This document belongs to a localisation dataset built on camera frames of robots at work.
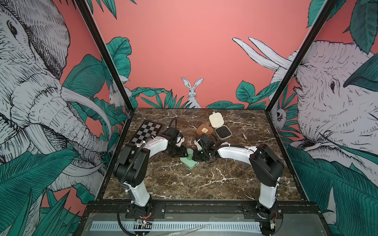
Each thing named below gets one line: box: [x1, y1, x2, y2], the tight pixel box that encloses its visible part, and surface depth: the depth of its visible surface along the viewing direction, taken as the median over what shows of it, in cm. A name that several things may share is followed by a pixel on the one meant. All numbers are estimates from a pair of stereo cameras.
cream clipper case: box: [208, 111, 232, 141], surface depth 109 cm
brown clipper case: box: [195, 123, 214, 137], surface depth 107 cm
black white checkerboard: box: [129, 119, 162, 147], surface depth 107 cm
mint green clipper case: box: [179, 147, 200, 169], surface depth 91 cm
